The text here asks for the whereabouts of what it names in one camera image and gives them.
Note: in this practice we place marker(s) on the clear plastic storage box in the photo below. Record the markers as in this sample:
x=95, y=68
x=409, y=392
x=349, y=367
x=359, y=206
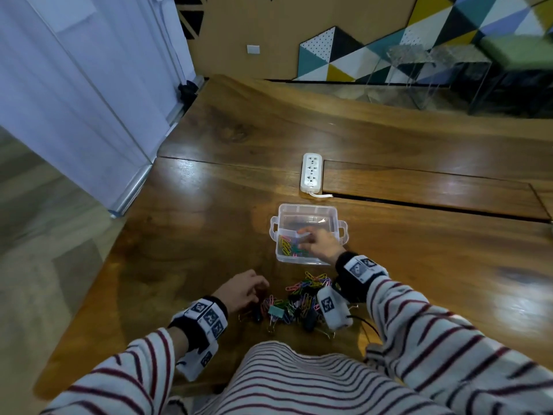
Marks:
x=302, y=220

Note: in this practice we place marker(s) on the pile of colourful paper clips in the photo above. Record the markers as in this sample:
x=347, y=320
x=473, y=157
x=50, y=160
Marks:
x=304, y=293

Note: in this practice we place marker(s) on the black binder clip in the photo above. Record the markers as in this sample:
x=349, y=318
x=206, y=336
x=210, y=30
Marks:
x=309, y=323
x=257, y=313

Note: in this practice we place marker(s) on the person's left forearm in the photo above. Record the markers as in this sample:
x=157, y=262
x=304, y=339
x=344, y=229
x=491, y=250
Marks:
x=125, y=380

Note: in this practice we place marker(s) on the colourful geometric wall panel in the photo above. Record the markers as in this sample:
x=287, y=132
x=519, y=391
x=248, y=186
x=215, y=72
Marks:
x=389, y=43

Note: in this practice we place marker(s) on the left wrist camera band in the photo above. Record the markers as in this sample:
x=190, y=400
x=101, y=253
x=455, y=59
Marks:
x=203, y=326

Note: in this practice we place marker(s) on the person's left fingers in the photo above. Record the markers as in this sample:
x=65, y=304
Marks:
x=258, y=284

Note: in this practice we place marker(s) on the person's right hand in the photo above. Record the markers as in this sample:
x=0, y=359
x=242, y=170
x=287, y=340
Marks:
x=326, y=248

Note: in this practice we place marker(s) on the green cushioned seat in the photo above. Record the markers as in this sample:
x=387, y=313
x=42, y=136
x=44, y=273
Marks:
x=518, y=51

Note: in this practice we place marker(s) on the person's left hand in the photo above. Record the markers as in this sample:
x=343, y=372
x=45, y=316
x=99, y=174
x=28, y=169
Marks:
x=235, y=289

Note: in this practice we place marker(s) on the teal binder clip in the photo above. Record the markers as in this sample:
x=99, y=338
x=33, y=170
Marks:
x=275, y=313

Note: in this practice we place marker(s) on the white wall outlet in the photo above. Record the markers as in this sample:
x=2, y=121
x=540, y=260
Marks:
x=253, y=49

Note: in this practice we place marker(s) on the white power strip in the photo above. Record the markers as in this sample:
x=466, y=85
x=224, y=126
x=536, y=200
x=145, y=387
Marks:
x=311, y=170

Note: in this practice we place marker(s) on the right wrist camera band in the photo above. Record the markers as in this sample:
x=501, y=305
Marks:
x=352, y=283

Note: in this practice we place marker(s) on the wrist camera band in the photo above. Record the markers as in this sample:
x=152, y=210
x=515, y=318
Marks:
x=203, y=326
x=352, y=283

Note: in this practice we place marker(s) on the person's right forearm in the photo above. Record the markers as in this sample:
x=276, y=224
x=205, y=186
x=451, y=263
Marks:
x=449, y=354

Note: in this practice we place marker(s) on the colourful paper clips inside box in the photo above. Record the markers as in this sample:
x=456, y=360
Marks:
x=288, y=248

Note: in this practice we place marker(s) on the person's right fingers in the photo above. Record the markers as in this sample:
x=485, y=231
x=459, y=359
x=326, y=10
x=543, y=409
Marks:
x=309, y=232

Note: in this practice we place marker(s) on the person's striped shirt torso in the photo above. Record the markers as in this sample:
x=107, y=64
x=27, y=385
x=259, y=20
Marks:
x=311, y=380

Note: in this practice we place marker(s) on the clear acrylic side table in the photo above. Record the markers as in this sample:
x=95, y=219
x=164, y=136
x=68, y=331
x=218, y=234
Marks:
x=425, y=60

